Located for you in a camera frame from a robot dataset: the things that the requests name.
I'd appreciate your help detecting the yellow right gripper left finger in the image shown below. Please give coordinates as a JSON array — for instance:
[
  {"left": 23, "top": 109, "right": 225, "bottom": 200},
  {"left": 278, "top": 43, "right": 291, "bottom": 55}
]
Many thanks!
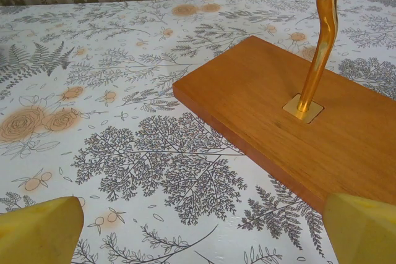
[{"left": 0, "top": 195, "right": 85, "bottom": 264}]

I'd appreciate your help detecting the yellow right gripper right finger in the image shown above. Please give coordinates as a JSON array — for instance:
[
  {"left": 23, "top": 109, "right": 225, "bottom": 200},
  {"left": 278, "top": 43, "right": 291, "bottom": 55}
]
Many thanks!
[{"left": 322, "top": 192, "right": 396, "bottom": 264}]

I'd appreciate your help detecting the floral tablecloth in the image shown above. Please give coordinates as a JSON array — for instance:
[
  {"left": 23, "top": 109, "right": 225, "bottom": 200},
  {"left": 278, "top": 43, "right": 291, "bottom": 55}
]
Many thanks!
[{"left": 0, "top": 0, "right": 396, "bottom": 264}]

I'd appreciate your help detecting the gold wire stand wooden base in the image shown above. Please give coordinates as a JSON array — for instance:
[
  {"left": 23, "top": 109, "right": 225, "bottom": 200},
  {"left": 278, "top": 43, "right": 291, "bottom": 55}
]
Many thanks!
[{"left": 172, "top": 0, "right": 396, "bottom": 215}]

